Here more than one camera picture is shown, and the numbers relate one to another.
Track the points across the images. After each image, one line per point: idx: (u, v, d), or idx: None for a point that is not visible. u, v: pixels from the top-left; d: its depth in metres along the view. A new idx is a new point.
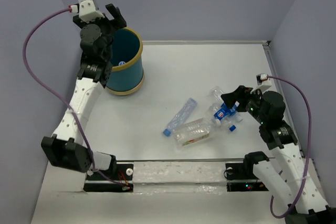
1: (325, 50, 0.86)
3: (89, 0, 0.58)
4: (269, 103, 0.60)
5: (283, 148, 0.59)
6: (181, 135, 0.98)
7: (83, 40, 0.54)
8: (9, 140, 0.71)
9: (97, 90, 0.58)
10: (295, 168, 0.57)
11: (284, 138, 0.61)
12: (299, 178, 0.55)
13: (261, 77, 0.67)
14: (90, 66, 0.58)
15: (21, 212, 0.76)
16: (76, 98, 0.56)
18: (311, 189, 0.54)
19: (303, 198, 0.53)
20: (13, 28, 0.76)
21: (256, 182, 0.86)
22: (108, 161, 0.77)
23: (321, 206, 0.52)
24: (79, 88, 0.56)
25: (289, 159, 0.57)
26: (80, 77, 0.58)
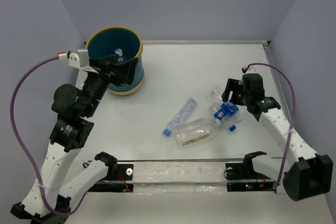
1: (326, 49, 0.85)
3: (76, 55, 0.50)
4: (248, 79, 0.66)
5: (267, 112, 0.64)
6: (181, 135, 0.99)
7: (56, 106, 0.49)
8: (9, 140, 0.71)
9: (69, 157, 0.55)
10: (281, 125, 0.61)
11: (269, 106, 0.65)
12: (284, 133, 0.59)
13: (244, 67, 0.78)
14: (64, 128, 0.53)
15: None
16: (46, 168, 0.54)
18: (298, 140, 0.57)
19: (291, 149, 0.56)
20: (13, 28, 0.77)
21: (256, 182, 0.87)
22: (104, 172, 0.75)
23: (310, 155, 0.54)
24: (49, 156, 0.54)
25: (273, 119, 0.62)
26: (52, 141, 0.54)
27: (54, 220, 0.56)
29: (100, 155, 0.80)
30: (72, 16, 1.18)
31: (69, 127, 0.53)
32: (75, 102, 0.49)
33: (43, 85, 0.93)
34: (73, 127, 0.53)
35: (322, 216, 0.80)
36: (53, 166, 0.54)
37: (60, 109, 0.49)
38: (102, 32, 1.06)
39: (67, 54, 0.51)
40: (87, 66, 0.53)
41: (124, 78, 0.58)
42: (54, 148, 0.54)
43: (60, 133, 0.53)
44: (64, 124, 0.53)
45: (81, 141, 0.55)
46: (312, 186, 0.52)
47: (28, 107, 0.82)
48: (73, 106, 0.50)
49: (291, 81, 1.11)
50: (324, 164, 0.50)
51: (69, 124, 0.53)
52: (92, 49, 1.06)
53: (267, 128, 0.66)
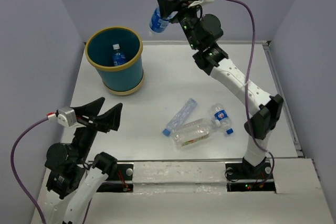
1: (326, 49, 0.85)
3: (64, 117, 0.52)
4: (208, 33, 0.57)
5: (218, 66, 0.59)
6: (180, 136, 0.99)
7: (49, 163, 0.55)
8: (10, 140, 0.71)
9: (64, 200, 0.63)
10: (236, 77, 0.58)
11: (216, 57, 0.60)
12: (242, 86, 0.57)
13: None
14: (58, 178, 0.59)
15: (21, 212, 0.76)
16: (46, 209, 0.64)
18: (254, 88, 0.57)
19: (251, 99, 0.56)
20: (13, 29, 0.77)
21: (255, 182, 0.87)
22: (104, 178, 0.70)
23: (266, 99, 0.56)
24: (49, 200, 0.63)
25: (227, 73, 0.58)
26: (49, 189, 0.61)
27: None
29: (96, 159, 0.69)
30: (72, 16, 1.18)
31: (61, 177, 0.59)
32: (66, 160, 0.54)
33: (43, 85, 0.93)
34: (65, 177, 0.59)
35: (321, 216, 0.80)
36: (52, 209, 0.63)
37: (52, 166, 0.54)
38: (103, 32, 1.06)
39: (56, 114, 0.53)
40: (74, 123, 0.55)
41: (110, 126, 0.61)
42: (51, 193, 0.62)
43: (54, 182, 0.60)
44: (56, 175, 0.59)
45: (73, 187, 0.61)
46: (270, 123, 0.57)
47: (28, 108, 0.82)
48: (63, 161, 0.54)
49: (291, 81, 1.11)
50: (278, 103, 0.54)
51: (61, 174, 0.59)
52: (92, 49, 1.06)
53: (216, 77, 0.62)
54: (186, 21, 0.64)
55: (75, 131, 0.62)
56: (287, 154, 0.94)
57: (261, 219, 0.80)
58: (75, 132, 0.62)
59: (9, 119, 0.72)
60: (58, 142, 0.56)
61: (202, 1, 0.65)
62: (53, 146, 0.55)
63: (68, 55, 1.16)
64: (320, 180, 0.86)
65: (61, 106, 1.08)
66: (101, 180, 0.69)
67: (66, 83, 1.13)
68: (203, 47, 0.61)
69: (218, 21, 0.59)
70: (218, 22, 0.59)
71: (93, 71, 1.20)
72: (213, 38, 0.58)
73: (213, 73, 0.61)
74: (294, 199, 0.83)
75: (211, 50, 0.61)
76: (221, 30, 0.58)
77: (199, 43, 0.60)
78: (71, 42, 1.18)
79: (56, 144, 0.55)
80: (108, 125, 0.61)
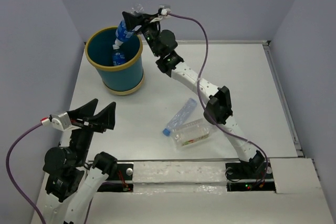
1: (325, 49, 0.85)
3: (58, 120, 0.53)
4: (166, 46, 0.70)
5: (175, 69, 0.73)
6: (180, 135, 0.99)
7: (48, 167, 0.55)
8: (10, 140, 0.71)
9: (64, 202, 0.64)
10: (190, 76, 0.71)
11: (174, 62, 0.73)
12: (194, 82, 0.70)
13: (163, 12, 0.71)
14: (56, 181, 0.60)
15: (21, 212, 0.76)
16: (46, 212, 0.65)
18: (205, 83, 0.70)
19: (202, 92, 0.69)
20: (13, 28, 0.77)
21: (255, 182, 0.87)
22: (104, 179, 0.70)
23: (214, 91, 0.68)
24: (49, 203, 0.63)
25: (182, 73, 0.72)
26: (48, 192, 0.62)
27: None
29: (96, 159, 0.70)
30: (72, 16, 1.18)
31: (60, 181, 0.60)
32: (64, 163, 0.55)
33: (43, 85, 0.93)
34: (64, 180, 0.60)
35: (321, 216, 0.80)
36: (52, 211, 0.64)
37: (51, 170, 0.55)
38: (102, 32, 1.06)
39: (49, 119, 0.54)
40: (70, 126, 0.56)
41: (106, 125, 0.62)
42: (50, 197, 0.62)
43: (54, 186, 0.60)
44: (55, 179, 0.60)
45: (72, 189, 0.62)
46: (223, 109, 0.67)
47: (28, 108, 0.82)
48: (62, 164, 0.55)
49: (291, 81, 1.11)
50: (224, 92, 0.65)
51: (60, 178, 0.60)
52: (92, 49, 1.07)
53: (176, 79, 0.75)
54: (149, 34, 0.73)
55: (72, 132, 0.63)
56: (287, 154, 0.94)
57: (262, 218, 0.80)
58: (72, 135, 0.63)
59: (9, 119, 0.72)
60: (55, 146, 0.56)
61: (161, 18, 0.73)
62: (50, 150, 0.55)
63: (68, 55, 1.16)
64: (320, 180, 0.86)
65: (61, 106, 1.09)
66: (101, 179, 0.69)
67: (66, 82, 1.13)
68: (164, 55, 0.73)
69: (172, 35, 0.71)
70: (172, 35, 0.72)
71: (93, 71, 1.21)
72: (170, 50, 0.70)
73: (173, 75, 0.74)
74: (294, 199, 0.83)
75: (169, 57, 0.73)
76: (176, 42, 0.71)
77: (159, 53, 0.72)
78: (71, 41, 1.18)
79: (53, 148, 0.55)
80: (103, 125, 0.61)
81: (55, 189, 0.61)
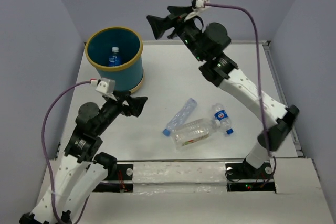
1: (326, 49, 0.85)
3: (106, 83, 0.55)
4: (216, 44, 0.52)
5: (229, 78, 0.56)
6: (180, 136, 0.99)
7: (79, 118, 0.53)
8: (10, 140, 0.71)
9: (81, 169, 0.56)
10: (249, 89, 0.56)
11: (226, 68, 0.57)
12: (256, 98, 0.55)
13: (199, 4, 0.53)
14: (78, 142, 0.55)
15: (21, 212, 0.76)
16: (59, 178, 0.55)
18: (270, 100, 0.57)
19: (268, 113, 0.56)
20: (13, 28, 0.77)
21: (256, 182, 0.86)
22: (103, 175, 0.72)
23: (282, 112, 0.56)
24: (62, 168, 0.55)
25: (239, 85, 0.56)
26: (65, 154, 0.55)
27: None
29: (96, 158, 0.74)
30: (72, 16, 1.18)
31: (82, 141, 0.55)
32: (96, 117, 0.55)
33: (43, 85, 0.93)
34: (86, 141, 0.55)
35: (321, 216, 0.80)
36: (66, 176, 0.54)
37: (81, 121, 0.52)
38: (103, 31, 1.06)
39: (97, 82, 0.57)
40: (112, 94, 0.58)
41: (134, 109, 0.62)
42: (66, 159, 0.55)
43: (75, 147, 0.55)
44: (78, 139, 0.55)
45: (91, 153, 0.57)
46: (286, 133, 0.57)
47: (28, 108, 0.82)
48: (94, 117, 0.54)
49: (291, 81, 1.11)
50: (294, 114, 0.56)
51: (83, 138, 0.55)
52: (92, 49, 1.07)
53: (225, 89, 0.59)
54: (187, 34, 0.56)
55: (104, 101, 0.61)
56: (287, 154, 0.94)
57: (261, 217, 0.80)
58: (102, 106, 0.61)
59: (9, 119, 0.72)
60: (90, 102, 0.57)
61: (198, 11, 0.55)
62: (85, 104, 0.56)
63: (68, 55, 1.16)
64: (320, 180, 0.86)
65: (61, 106, 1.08)
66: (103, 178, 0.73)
67: (66, 82, 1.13)
68: (210, 58, 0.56)
69: (222, 29, 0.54)
70: (222, 29, 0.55)
71: (93, 71, 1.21)
72: (220, 49, 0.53)
73: (223, 86, 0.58)
74: (294, 200, 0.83)
75: (218, 61, 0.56)
76: (228, 38, 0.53)
77: (205, 55, 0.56)
78: (71, 42, 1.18)
79: (87, 103, 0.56)
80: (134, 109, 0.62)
81: (74, 150, 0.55)
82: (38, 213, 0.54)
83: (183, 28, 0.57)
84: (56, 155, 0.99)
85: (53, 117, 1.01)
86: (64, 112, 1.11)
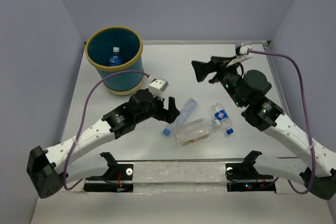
1: (327, 49, 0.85)
3: (162, 81, 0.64)
4: (256, 89, 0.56)
5: (275, 125, 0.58)
6: (180, 135, 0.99)
7: (135, 97, 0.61)
8: (10, 140, 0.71)
9: (106, 138, 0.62)
10: (298, 137, 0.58)
11: (270, 114, 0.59)
12: (307, 148, 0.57)
13: (242, 51, 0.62)
14: (118, 116, 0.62)
15: (21, 212, 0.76)
16: (85, 135, 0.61)
18: (321, 149, 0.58)
19: (319, 162, 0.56)
20: (13, 29, 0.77)
21: (256, 182, 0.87)
22: (102, 170, 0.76)
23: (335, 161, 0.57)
24: (94, 128, 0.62)
25: (287, 132, 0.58)
26: (103, 119, 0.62)
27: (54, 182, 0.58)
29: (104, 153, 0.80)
30: (72, 16, 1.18)
31: (122, 117, 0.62)
32: (147, 104, 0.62)
33: (43, 86, 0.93)
34: (125, 118, 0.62)
35: (322, 216, 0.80)
36: (93, 136, 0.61)
37: (135, 99, 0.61)
38: (102, 32, 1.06)
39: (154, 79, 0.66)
40: (161, 94, 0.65)
41: (170, 113, 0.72)
42: (102, 124, 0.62)
43: (114, 118, 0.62)
44: (120, 113, 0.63)
45: (122, 131, 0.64)
46: None
47: (28, 108, 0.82)
48: (143, 107, 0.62)
49: (291, 81, 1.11)
50: None
51: (124, 116, 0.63)
52: (92, 49, 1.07)
53: (272, 136, 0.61)
54: (228, 80, 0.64)
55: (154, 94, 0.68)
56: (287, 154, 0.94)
57: (261, 217, 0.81)
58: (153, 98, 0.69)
59: (9, 119, 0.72)
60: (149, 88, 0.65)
61: (241, 58, 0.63)
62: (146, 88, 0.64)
63: (68, 55, 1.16)
64: None
65: (61, 106, 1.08)
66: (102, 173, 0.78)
67: (66, 82, 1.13)
68: (252, 103, 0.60)
69: (262, 75, 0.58)
70: (261, 75, 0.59)
71: (93, 71, 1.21)
72: (261, 93, 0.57)
73: (270, 132, 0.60)
74: (294, 200, 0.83)
75: (263, 105, 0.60)
76: (269, 84, 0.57)
77: (247, 100, 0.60)
78: (71, 42, 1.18)
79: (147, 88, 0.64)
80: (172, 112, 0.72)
81: (111, 120, 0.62)
82: (51, 154, 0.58)
83: (224, 73, 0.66)
84: None
85: (54, 117, 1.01)
86: (64, 112, 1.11)
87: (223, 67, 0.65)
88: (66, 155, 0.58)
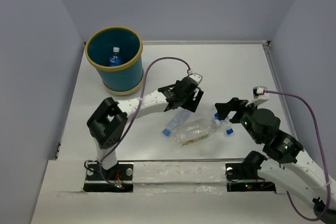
1: (327, 50, 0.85)
3: (199, 75, 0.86)
4: (265, 125, 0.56)
5: (296, 162, 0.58)
6: (180, 135, 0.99)
7: (186, 79, 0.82)
8: (10, 140, 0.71)
9: (159, 107, 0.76)
10: (316, 174, 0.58)
11: (290, 150, 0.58)
12: (324, 184, 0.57)
13: (258, 91, 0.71)
14: (170, 92, 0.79)
15: (21, 212, 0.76)
16: (147, 100, 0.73)
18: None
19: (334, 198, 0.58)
20: (13, 29, 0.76)
21: (256, 182, 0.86)
22: (113, 163, 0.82)
23: None
24: (153, 95, 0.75)
25: (306, 169, 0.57)
26: (158, 91, 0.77)
27: (118, 132, 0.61)
29: None
30: (72, 16, 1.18)
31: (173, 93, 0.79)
32: (193, 87, 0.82)
33: (43, 86, 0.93)
34: (176, 94, 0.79)
35: None
36: (153, 100, 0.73)
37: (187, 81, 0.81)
38: (102, 32, 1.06)
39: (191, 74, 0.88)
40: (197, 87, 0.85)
41: (193, 106, 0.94)
42: (158, 94, 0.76)
43: (167, 93, 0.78)
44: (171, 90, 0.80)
45: (170, 104, 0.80)
46: None
47: (27, 108, 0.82)
48: (189, 90, 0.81)
49: (291, 81, 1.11)
50: None
51: (174, 92, 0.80)
52: (92, 49, 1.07)
53: (290, 169, 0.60)
54: (245, 117, 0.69)
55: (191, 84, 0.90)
56: None
57: (261, 217, 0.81)
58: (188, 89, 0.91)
59: (9, 120, 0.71)
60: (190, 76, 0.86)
61: (258, 99, 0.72)
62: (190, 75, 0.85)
63: (68, 55, 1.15)
64: None
65: (61, 106, 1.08)
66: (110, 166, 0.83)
67: (66, 82, 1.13)
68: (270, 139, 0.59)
69: (270, 112, 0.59)
70: (269, 111, 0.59)
71: (93, 71, 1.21)
72: (274, 129, 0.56)
73: (287, 166, 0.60)
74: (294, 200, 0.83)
75: (282, 141, 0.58)
76: (276, 117, 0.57)
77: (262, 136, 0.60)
78: (71, 42, 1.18)
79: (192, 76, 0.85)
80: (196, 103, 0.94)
81: (165, 94, 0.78)
82: (122, 105, 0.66)
83: (243, 112, 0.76)
84: (56, 155, 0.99)
85: (53, 118, 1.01)
86: (64, 112, 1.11)
87: (242, 106, 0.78)
88: (134, 109, 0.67)
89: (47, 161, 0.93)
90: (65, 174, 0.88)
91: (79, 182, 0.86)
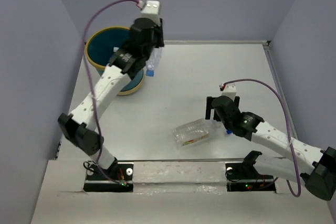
1: (326, 50, 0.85)
3: (155, 5, 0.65)
4: (220, 106, 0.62)
5: (256, 131, 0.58)
6: (180, 135, 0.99)
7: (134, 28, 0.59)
8: (11, 141, 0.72)
9: (123, 80, 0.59)
10: (277, 138, 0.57)
11: (251, 124, 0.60)
12: (286, 146, 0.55)
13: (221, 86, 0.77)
14: (124, 55, 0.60)
15: (21, 211, 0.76)
16: (100, 86, 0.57)
18: (301, 145, 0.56)
19: (301, 158, 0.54)
20: (14, 30, 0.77)
21: (256, 182, 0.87)
22: (109, 162, 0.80)
23: (318, 155, 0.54)
24: (105, 76, 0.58)
25: (268, 135, 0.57)
26: (110, 65, 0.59)
27: (92, 139, 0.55)
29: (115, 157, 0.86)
30: (72, 16, 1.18)
31: (127, 55, 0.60)
32: (147, 32, 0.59)
33: (43, 86, 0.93)
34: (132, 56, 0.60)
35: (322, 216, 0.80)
36: (108, 84, 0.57)
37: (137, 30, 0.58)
38: (102, 32, 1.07)
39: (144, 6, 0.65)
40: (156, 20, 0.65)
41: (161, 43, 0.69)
42: (113, 69, 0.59)
43: (121, 58, 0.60)
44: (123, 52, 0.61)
45: (135, 70, 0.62)
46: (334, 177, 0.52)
47: (27, 109, 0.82)
48: (146, 38, 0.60)
49: (291, 81, 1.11)
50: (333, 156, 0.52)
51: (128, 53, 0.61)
52: (92, 49, 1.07)
53: (259, 143, 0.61)
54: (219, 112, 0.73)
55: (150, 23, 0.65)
56: None
57: (262, 217, 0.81)
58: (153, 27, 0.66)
59: (9, 119, 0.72)
60: (143, 17, 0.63)
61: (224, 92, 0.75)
62: (140, 19, 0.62)
63: (68, 55, 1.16)
64: None
65: (61, 105, 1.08)
66: (109, 166, 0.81)
67: (66, 82, 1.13)
68: (231, 118, 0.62)
69: (224, 96, 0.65)
70: (224, 96, 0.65)
71: (93, 71, 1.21)
72: (228, 106, 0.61)
73: (254, 140, 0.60)
74: (293, 200, 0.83)
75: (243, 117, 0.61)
76: (229, 98, 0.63)
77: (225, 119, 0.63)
78: (71, 42, 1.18)
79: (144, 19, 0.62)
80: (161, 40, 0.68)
81: (119, 62, 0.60)
82: (77, 116, 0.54)
83: None
84: (56, 156, 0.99)
85: (54, 117, 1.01)
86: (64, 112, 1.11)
87: None
88: (91, 112, 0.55)
89: (47, 161, 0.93)
90: (65, 175, 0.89)
91: (79, 182, 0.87)
